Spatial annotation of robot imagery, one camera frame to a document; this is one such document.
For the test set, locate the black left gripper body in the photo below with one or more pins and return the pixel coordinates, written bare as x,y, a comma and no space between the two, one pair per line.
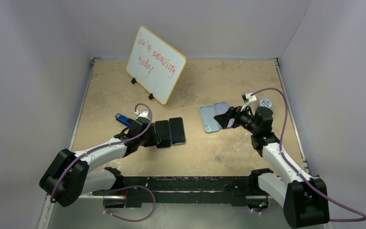
149,139

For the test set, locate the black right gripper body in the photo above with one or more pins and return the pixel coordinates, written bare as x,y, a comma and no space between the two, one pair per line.
242,119

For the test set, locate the lilac phone case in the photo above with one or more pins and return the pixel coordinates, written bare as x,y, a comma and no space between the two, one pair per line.
222,108

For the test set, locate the light blue phone case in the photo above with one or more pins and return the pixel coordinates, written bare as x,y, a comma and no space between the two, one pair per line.
208,113

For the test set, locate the black smartphone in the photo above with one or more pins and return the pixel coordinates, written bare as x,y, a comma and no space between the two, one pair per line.
177,131

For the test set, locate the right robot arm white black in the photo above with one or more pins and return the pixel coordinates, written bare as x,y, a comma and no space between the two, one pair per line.
292,188

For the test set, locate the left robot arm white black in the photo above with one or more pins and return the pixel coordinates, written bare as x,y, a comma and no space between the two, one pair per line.
66,176

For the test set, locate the black whiteboard stand foot left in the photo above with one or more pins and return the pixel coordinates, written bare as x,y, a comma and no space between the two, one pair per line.
133,81

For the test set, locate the yellow framed whiteboard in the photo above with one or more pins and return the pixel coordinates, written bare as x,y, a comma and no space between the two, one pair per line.
155,64

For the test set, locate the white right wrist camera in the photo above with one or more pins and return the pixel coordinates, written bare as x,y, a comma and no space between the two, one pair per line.
248,99

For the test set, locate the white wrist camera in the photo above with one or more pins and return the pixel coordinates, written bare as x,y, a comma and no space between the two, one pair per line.
248,99
143,114

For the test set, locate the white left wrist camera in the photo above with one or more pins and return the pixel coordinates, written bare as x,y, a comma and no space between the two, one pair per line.
143,114

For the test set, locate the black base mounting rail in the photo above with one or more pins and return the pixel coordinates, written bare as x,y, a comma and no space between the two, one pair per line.
239,191

